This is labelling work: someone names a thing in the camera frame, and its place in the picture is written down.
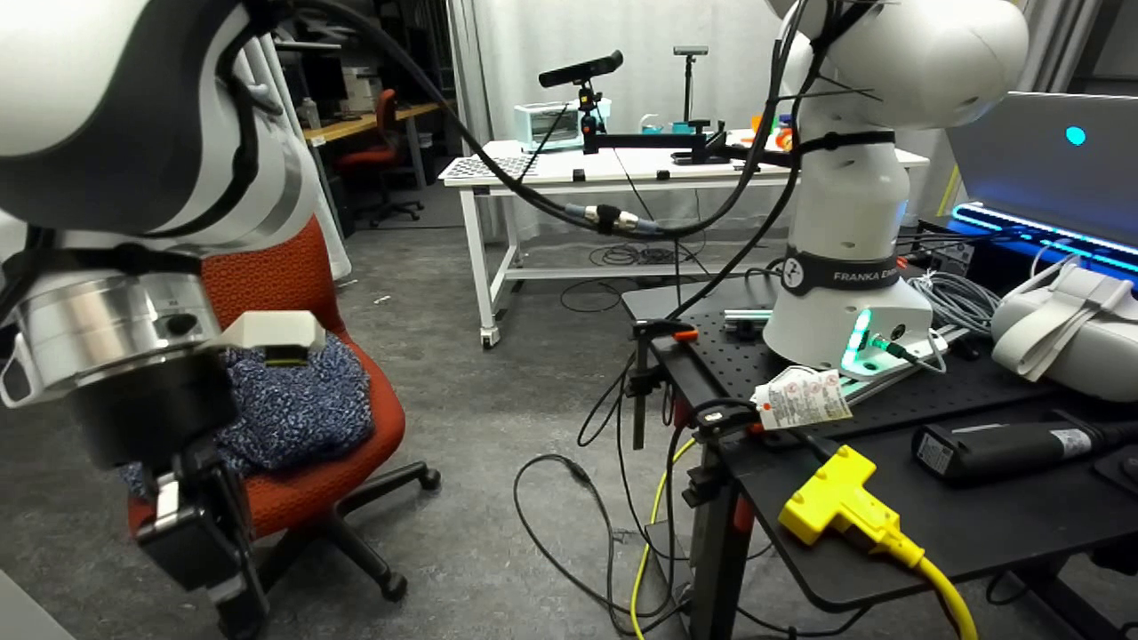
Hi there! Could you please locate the red office chair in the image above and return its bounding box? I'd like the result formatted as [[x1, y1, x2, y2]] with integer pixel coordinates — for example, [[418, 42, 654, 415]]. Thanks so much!
[[120, 216, 443, 606]]

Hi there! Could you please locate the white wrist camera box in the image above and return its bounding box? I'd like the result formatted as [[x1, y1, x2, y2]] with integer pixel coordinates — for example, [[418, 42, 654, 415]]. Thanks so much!
[[217, 306, 329, 363]]

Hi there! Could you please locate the yellow floor cable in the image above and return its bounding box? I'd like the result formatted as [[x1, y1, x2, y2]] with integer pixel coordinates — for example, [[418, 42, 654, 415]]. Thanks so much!
[[622, 431, 705, 640]]

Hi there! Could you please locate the grey cable bundle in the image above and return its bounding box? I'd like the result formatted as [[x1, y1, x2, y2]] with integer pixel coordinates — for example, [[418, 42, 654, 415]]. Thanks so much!
[[908, 267, 1002, 347]]

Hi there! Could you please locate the grey T-shaped stand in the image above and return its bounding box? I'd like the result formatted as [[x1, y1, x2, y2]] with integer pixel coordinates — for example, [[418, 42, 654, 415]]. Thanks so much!
[[667, 42, 715, 128]]

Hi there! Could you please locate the yellow plug with cable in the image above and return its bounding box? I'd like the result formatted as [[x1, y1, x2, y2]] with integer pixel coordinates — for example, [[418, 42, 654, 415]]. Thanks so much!
[[775, 441, 986, 640]]

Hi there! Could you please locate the teal white box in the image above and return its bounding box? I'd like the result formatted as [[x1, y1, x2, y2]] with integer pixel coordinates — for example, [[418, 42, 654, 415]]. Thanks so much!
[[513, 96, 615, 154]]

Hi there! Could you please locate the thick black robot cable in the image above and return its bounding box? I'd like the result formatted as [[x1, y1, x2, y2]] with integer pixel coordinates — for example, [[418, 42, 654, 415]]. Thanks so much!
[[280, 0, 840, 328]]

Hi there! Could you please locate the thin black floor cable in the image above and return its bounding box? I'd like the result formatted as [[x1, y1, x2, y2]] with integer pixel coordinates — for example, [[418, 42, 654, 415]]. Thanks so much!
[[510, 352, 715, 640]]

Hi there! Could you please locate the black clamp pole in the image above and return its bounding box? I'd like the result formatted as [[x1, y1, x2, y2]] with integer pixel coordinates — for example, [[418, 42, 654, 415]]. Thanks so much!
[[622, 317, 667, 454]]

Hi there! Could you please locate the black stereo camera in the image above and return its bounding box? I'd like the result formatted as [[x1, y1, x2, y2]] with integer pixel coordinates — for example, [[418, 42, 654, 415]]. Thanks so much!
[[536, 46, 628, 94]]

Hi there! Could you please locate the wooden desk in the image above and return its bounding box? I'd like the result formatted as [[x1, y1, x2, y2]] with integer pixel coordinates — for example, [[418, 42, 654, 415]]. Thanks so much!
[[297, 96, 443, 154]]

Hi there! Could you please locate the black robot table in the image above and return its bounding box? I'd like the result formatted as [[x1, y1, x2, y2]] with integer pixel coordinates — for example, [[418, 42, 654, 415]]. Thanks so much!
[[617, 275, 1138, 640]]

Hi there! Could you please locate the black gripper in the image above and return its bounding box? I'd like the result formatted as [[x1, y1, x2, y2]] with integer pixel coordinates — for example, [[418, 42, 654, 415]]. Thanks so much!
[[60, 344, 278, 640]]

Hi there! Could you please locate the black handheld device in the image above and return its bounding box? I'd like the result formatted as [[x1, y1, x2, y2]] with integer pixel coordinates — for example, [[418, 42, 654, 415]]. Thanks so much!
[[908, 411, 1138, 487]]

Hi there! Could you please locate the blue speckled cloth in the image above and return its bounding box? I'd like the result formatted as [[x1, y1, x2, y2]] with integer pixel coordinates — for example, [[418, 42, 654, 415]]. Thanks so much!
[[117, 335, 378, 505]]

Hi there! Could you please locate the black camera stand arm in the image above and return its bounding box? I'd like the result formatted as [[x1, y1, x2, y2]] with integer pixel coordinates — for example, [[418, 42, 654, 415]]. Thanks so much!
[[572, 81, 731, 168]]

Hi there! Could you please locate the white grey VR headset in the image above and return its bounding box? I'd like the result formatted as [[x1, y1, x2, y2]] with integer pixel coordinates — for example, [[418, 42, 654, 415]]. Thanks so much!
[[986, 256, 1138, 408]]

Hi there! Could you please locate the small red desk chair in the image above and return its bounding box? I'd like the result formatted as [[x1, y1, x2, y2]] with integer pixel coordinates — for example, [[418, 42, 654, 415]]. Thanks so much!
[[333, 87, 428, 231]]

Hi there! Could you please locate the grey laptop blue light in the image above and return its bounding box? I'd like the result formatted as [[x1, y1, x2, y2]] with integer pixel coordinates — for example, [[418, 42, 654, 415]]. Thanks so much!
[[942, 89, 1138, 258]]

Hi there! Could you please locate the white metal table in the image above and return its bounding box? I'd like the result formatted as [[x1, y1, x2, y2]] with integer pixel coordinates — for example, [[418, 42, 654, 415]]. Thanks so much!
[[435, 134, 933, 356]]

